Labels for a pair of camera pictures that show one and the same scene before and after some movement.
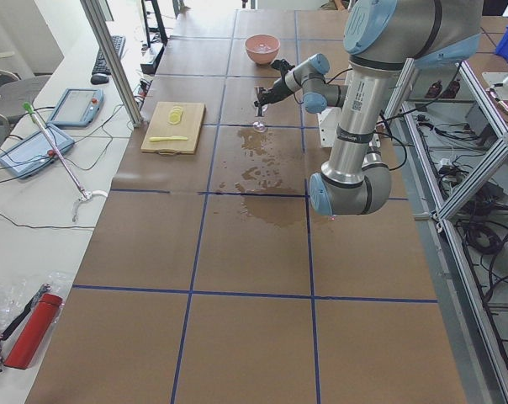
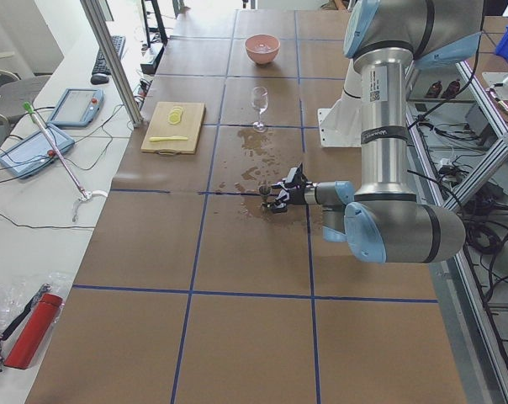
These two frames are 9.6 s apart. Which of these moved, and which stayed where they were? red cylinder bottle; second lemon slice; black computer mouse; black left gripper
Moved: black left gripper
Stayed: black computer mouse; second lemon slice; red cylinder bottle
